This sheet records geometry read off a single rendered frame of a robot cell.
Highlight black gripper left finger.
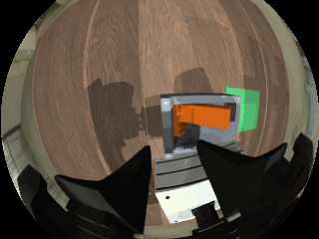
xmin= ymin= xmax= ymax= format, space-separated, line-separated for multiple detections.
xmin=55 ymin=146 xmax=152 ymax=235

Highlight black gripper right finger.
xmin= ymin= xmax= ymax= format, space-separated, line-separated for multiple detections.
xmin=196 ymin=139 xmax=288 ymax=219

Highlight orange l-shaped part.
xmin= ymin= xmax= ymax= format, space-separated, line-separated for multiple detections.
xmin=172 ymin=104 xmax=231 ymax=136

